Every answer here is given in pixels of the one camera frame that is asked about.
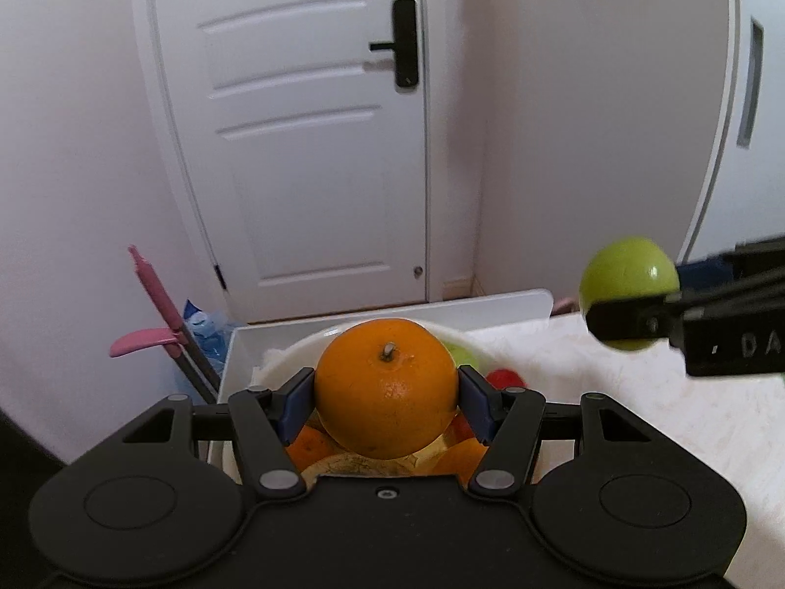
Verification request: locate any floral cream tablecloth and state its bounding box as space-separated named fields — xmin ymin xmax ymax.
xmin=466 ymin=312 xmax=785 ymax=571

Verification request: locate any large orange with stem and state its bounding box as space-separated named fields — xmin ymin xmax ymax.
xmin=314 ymin=318 xmax=460 ymax=460

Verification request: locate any black door lock handle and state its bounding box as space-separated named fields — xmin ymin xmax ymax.
xmin=369 ymin=0 xmax=421 ymax=88

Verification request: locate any small dark orange mandarin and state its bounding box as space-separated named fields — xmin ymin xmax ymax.
xmin=438 ymin=438 xmax=490 ymax=476
xmin=287 ymin=426 xmax=341 ymax=473

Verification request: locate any white panelled door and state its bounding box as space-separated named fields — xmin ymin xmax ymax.
xmin=130 ymin=0 xmax=430 ymax=323

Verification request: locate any green apple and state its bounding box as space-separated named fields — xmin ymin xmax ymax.
xmin=445 ymin=344 xmax=482 ymax=372
xmin=579 ymin=237 xmax=681 ymax=353

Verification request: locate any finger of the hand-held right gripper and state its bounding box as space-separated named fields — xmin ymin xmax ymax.
xmin=676 ymin=234 xmax=785 ymax=292
xmin=585 ymin=270 xmax=785 ymax=343

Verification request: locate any white tall cabinet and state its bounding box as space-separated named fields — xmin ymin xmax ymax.
xmin=675 ymin=0 xmax=785 ymax=262

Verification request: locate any pink handled broom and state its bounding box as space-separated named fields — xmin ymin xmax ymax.
xmin=110 ymin=245 xmax=223 ymax=406

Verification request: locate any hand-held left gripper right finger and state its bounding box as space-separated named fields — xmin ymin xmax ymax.
xmin=457 ymin=365 xmax=653 ymax=501

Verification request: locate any white chair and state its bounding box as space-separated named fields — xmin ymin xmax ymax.
xmin=207 ymin=288 xmax=553 ymax=485

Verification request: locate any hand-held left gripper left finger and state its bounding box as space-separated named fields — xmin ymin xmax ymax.
xmin=123 ymin=367 xmax=316 ymax=501

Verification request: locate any cream oval dish duck print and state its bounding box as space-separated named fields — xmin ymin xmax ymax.
xmin=250 ymin=318 xmax=495 ymax=480

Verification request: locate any blue plastic bag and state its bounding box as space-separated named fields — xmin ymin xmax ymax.
xmin=182 ymin=299 xmax=246 ymax=381

